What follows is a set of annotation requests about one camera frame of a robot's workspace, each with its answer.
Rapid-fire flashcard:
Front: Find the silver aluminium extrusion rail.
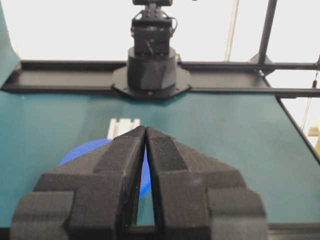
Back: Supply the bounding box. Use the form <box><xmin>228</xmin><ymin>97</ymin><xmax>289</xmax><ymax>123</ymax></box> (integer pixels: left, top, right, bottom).
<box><xmin>106</xmin><ymin>118</ymin><xmax>141</xmax><ymax>140</ymax></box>

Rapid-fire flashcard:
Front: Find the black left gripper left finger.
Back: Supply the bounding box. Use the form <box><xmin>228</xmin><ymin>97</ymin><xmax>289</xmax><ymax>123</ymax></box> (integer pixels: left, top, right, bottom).
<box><xmin>9</xmin><ymin>126</ymin><xmax>145</xmax><ymax>240</ymax></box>

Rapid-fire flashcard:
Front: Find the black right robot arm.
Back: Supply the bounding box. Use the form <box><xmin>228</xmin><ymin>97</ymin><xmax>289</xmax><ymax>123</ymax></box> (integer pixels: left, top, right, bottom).
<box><xmin>124</xmin><ymin>0</ymin><xmax>268</xmax><ymax>240</ymax></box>

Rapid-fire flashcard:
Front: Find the small blue plastic gear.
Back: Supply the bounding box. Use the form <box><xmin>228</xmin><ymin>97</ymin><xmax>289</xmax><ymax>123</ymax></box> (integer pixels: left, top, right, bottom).
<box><xmin>58</xmin><ymin>138</ymin><xmax>151</xmax><ymax>200</ymax></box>

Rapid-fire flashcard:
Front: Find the black aluminium frame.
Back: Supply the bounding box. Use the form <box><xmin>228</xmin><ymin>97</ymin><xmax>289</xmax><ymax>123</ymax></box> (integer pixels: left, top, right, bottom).
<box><xmin>1</xmin><ymin>0</ymin><xmax>320</xmax><ymax>101</ymax></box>

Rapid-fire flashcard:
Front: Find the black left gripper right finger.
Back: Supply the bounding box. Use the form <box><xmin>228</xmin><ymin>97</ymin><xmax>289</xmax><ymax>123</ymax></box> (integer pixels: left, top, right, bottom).
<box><xmin>145</xmin><ymin>127</ymin><xmax>268</xmax><ymax>240</ymax></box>

